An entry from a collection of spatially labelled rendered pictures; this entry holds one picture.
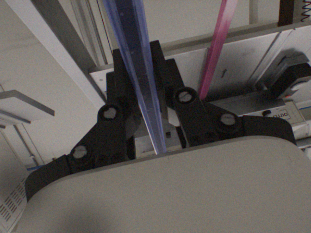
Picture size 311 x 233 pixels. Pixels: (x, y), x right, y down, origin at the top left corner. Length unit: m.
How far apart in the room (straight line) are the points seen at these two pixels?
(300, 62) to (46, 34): 0.40
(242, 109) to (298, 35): 0.16
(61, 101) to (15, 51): 0.61
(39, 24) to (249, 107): 0.39
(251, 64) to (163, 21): 1.67
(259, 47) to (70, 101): 2.03
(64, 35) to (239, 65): 0.28
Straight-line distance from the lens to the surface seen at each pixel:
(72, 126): 2.33
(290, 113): 0.64
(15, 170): 1.35
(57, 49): 0.24
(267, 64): 0.41
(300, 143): 0.78
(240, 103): 0.44
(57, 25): 0.24
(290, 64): 0.41
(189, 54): 0.29
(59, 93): 2.22
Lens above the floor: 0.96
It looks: 23 degrees up
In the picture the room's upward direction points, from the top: 168 degrees clockwise
